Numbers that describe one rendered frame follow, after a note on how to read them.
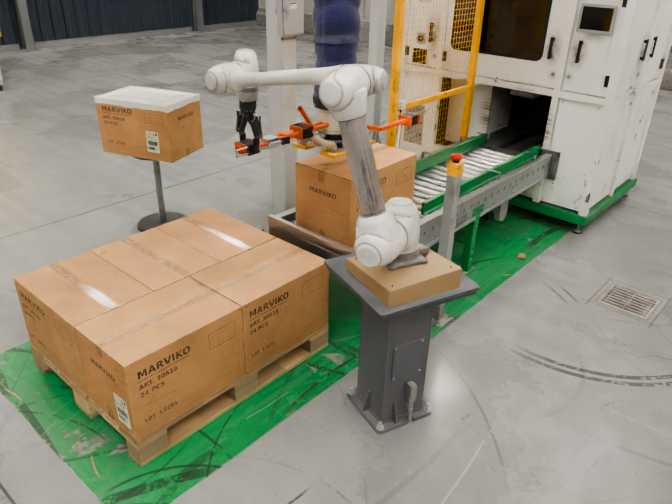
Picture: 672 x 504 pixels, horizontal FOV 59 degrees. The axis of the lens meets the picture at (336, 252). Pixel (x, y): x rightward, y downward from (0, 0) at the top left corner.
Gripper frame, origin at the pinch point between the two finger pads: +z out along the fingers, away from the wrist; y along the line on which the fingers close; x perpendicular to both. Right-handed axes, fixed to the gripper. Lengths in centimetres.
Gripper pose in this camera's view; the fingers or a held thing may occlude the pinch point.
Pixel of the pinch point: (249, 145)
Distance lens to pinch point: 274.2
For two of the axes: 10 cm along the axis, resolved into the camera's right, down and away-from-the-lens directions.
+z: -0.2, 8.8, 4.7
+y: -7.5, -3.3, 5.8
